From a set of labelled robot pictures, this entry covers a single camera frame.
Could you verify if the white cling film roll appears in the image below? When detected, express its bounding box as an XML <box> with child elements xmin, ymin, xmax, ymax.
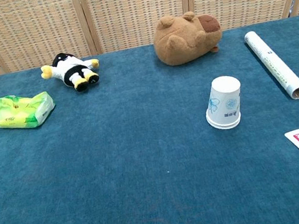
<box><xmin>243</xmin><ymin>23</ymin><xmax>299</xmax><ymax>106</ymax></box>

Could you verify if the white paper cup blue print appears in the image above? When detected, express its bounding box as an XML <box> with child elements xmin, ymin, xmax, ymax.
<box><xmin>207</xmin><ymin>113</ymin><xmax>243</xmax><ymax>133</ymax></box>
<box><xmin>200</xmin><ymin>73</ymin><xmax>248</xmax><ymax>130</ymax></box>

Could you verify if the brown capybara plush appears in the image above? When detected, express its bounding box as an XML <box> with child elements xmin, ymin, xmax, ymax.
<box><xmin>149</xmin><ymin>6</ymin><xmax>227</xmax><ymax>69</ymax></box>

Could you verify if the black white penguin plush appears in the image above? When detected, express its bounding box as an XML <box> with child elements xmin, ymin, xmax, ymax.
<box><xmin>38</xmin><ymin>46</ymin><xmax>104</xmax><ymax>98</ymax></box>

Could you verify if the blue carpet table cover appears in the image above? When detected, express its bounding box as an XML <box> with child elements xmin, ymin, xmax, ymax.
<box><xmin>0</xmin><ymin>14</ymin><xmax>299</xmax><ymax>224</ymax></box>

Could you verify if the green tissue pack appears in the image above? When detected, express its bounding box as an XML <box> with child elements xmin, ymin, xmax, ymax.
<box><xmin>0</xmin><ymin>87</ymin><xmax>60</xmax><ymax>135</ymax></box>

